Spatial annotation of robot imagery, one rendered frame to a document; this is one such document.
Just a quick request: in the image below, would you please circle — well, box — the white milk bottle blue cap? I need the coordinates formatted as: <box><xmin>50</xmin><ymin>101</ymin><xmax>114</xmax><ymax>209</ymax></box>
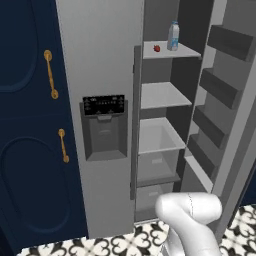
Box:
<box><xmin>166</xmin><ymin>20</ymin><xmax>180</xmax><ymax>52</ymax></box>

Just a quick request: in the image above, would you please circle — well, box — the grey fridge door with bins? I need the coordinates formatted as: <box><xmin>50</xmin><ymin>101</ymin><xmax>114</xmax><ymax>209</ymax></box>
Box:
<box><xmin>181</xmin><ymin>0</ymin><xmax>256</xmax><ymax>245</ymax></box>

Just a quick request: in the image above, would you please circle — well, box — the gold cupboard handle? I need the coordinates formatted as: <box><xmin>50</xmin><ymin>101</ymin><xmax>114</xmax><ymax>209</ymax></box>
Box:
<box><xmin>43</xmin><ymin>49</ymin><xmax>60</xmax><ymax>100</ymax></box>
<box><xmin>57</xmin><ymin>128</ymin><xmax>71</xmax><ymax>164</ymax></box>

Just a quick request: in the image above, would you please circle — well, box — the grey fridge body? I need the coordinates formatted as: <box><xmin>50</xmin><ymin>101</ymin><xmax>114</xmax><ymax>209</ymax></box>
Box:
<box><xmin>133</xmin><ymin>0</ymin><xmax>218</xmax><ymax>224</ymax></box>

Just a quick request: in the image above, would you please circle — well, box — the dark grey fridge door handle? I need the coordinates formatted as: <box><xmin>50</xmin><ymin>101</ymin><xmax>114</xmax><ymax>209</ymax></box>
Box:
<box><xmin>129</xmin><ymin>45</ymin><xmax>143</xmax><ymax>201</ymax></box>

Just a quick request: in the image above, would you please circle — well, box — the navy cupboard door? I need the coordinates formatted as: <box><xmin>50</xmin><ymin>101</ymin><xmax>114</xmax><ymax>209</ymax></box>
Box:
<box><xmin>0</xmin><ymin>0</ymin><xmax>73</xmax><ymax>122</ymax></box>
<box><xmin>0</xmin><ymin>114</ymin><xmax>90</xmax><ymax>256</ymax></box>

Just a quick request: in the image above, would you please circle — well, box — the dark grey door bin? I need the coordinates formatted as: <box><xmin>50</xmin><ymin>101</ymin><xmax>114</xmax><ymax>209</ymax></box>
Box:
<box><xmin>192</xmin><ymin>104</ymin><xmax>231</xmax><ymax>150</ymax></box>
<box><xmin>198</xmin><ymin>67</ymin><xmax>244</xmax><ymax>111</ymax></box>
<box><xmin>206</xmin><ymin>24</ymin><xmax>256</xmax><ymax>64</ymax></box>
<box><xmin>186</xmin><ymin>133</ymin><xmax>220</xmax><ymax>180</ymax></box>

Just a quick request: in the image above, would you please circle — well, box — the grey fridge door with dispenser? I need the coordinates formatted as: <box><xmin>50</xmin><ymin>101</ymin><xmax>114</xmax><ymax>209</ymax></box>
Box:
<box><xmin>54</xmin><ymin>0</ymin><xmax>146</xmax><ymax>240</ymax></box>

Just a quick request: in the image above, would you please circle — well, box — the clear fridge drawer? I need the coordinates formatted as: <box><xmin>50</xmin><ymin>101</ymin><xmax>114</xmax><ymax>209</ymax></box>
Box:
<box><xmin>134</xmin><ymin>181</ymin><xmax>175</xmax><ymax>223</ymax></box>
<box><xmin>136</xmin><ymin>148</ymin><xmax>183</xmax><ymax>188</ymax></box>

